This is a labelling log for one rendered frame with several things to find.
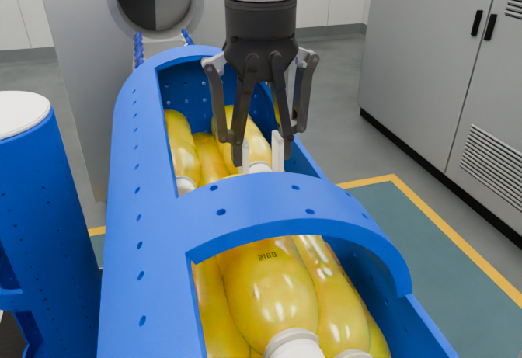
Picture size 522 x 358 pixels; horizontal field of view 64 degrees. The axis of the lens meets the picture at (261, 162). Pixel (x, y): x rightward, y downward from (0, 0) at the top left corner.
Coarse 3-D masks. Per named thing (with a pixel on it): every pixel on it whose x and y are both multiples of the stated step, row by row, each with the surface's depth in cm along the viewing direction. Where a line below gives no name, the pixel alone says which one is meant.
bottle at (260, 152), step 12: (228, 108) 68; (228, 120) 64; (252, 120) 66; (252, 132) 60; (228, 144) 59; (252, 144) 57; (264, 144) 58; (228, 156) 58; (252, 156) 56; (264, 156) 56; (228, 168) 58
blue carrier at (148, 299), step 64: (192, 64) 69; (128, 128) 52; (192, 128) 75; (128, 192) 40; (192, 192) 34; (256, 192) 32; (320, 192) 34; (128, 256) 33; (192, 256) 29; (384, 256) 35; (128, 320) 28; (192, 320) 24; (384, 320) 43
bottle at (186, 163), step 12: (168, 120) 63; (180, 120) 65; (168, 132) 60; (180, 132) 61; (180, 144) 57; (192, 144) 60; (180, 156) 55; (192, 156) 56; (180, 168) 54; (192, 168) 55; (192, 180) 54
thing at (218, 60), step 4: (216, 56) 45; (220, 56) 44; (204, 60) 45; (208, 60) 45; (212, 60) 44; (216, 60) 44; (220, 60) 45; (224, 60) 45; (216, 64) 45; (220, 64) 45; (216, 68) 45; (220, 68) 45; (220, 72) 44; (220, 76) 45
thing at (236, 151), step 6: (216, 132) 50; (228, 132) 49; (228, 138) 49; (234, 144) 50; (234, 150) 50; (240, 150) 51; (234, 156) 51; (240, 156) 51; (234, 162) 51; (240, 162) 52
